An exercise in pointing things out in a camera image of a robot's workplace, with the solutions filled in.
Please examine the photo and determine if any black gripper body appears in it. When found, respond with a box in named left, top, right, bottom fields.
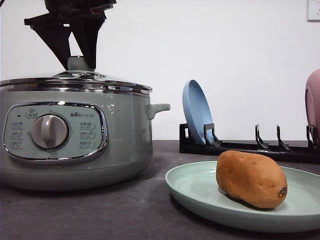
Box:
left=44, top=0, right=117, bottom=22

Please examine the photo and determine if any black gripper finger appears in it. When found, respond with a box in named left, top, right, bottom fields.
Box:
left=70, top=18, right=107, bottom=70
left=24, top=13, right=72, bottom=71

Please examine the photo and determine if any glass steamer lid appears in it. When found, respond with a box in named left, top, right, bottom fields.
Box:
left=0, top=56, right=153, bottom=95

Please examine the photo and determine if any green plate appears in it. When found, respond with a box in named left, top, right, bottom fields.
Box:
left=164, top=161, right=320, bottom=233

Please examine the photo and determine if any brown potato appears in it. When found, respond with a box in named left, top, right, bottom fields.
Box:
left=216, top=150, right=288, bottom=209

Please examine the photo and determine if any green electric steamer pot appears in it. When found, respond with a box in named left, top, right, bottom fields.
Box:
left=0, top=84, right=171, bottom=191

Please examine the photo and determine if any blue plate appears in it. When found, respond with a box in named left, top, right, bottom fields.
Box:
left=182, top=79, right=214, bottom=145

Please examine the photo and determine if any pink plate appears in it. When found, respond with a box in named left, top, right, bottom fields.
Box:
left=305, top=69, right=320, bottom=145

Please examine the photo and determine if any black dish rack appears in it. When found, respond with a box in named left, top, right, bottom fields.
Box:
left=179, top=123, right=320, bottom=162

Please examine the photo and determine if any white wall socket right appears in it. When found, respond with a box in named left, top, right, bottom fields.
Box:
left=307, top=0, right=320, bottom=24

